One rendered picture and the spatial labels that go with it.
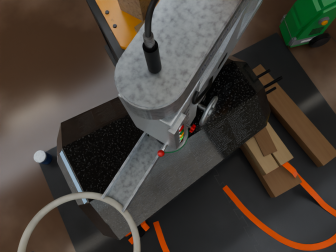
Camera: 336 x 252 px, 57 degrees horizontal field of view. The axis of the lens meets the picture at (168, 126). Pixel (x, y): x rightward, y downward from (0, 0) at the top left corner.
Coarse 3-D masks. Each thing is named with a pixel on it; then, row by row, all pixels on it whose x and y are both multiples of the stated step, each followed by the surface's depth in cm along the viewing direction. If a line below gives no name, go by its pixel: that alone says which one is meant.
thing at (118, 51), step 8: (88, 0) 214; (96, 8) 212; (96, 16) 211; (104, 24) 209; (104, 32) 207; (112, 32) 207; (112, 40) 205; (112, 48) 204; (120, 48) 203; (112, 56) 282
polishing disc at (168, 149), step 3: (186, 132) 168; (150, 135) 169; (186, 135) 168; (153, 138) 168; (183, 138) 167; (186, 138) 167; (159, 141) 167; (183, 141) 167; (162, 144) 167; (180, 144) 166; (183, 144) 167; (168, 147) 166; (177, 147) 166; (180, 147) 167; (165, 150) 166; (168, 150) 166; (171, 150) 166; (174, 150) 166
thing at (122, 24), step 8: (96, 0) 209; (104, 0) 209; (112, 0) 208; (104, 8) 207; (112, 8) 207; (104, 16) 206; (112, 16) 205; (120, 16) 205; (128, 16) 205; (112, 24) 204; (120, 24) 203; (128, 24) 203; (136, 24) 203; (120, 32) 202; (128, 32) 202; (120, 40) 200; (128, 40) 200
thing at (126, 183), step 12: (204, 96) 150; (144, 132) 145; (144, 144) 148; (156, 144) 147; (132, 156) 146; (144, 156) 146; (156, 156) 141; (120, 168) 140; (132, 168) 145; (144, 168) 144; (120, 180) 143; (132, 180) 143; (144, 180) 142; (108, 192) 140; (120, 192) 142; (132, 192) 142
